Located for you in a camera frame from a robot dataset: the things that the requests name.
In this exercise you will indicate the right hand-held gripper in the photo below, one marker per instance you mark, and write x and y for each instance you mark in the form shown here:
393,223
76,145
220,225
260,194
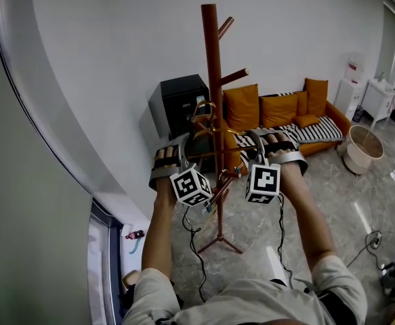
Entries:
263,183

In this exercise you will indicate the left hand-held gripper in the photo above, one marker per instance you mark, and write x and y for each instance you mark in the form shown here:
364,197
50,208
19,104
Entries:
190,186

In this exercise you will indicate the gold metal hanger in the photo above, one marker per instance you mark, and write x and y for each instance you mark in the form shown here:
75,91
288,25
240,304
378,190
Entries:
205,103

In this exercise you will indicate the person's left forearm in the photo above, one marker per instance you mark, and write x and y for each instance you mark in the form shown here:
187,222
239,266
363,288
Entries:
160,235

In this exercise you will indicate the person's right forearm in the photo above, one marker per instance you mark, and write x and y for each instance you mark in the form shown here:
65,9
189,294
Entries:
305,215

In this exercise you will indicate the person's left hand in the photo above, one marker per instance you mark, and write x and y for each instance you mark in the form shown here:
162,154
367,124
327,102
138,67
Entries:
168,151

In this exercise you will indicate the person's right hand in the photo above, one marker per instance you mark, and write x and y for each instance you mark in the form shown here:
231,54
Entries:
276,138

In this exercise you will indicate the blue clothes clip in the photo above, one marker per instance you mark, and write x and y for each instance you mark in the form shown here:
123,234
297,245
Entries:
237,170

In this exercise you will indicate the black metal safe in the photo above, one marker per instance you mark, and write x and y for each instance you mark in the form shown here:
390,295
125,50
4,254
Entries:
180,107

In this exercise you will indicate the small flat orange pillow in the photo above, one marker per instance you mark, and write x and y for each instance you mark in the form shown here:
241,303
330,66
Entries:
306,120

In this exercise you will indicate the narrow orange sofa cushion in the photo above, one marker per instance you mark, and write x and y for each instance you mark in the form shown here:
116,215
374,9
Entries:
302,103

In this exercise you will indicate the black white striped blanket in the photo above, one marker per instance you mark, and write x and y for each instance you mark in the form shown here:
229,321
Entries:
319,130

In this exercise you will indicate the teal plastic tag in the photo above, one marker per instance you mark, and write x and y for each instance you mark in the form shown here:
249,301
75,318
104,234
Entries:
209,209

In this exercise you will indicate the orange sofa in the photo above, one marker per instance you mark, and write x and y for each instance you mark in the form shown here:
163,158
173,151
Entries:
332,117

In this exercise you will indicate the white cabinet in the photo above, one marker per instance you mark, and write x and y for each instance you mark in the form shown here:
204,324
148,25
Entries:
348,97

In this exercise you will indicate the dark bottle with red label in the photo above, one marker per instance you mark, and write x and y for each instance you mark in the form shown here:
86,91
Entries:
134,235

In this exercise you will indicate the small black bin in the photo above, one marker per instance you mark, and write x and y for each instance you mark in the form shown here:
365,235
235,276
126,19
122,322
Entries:
358,114

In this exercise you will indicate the beige round basket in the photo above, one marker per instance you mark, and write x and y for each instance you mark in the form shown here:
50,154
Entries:
363,154

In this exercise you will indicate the brown wooden coat rack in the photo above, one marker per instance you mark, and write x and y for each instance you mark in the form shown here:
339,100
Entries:
211,46

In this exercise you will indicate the teal ribbon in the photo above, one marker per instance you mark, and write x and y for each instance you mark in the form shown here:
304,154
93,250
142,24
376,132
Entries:
135,247

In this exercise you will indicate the white table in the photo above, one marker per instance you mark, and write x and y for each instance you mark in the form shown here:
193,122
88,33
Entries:
380,100

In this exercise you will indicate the tan rounded dish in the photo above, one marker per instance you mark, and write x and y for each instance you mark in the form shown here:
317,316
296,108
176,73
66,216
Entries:
131,278

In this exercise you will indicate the white power strip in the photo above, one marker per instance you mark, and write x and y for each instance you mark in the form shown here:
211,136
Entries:
376,239

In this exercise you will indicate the person's grey shirt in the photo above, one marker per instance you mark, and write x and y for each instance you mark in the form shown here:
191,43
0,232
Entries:
244,303

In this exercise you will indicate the black backpack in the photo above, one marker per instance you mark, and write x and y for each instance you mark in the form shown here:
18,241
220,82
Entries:
129,298

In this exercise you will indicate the black window frame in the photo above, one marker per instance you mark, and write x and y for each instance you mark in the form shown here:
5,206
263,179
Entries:
115,266

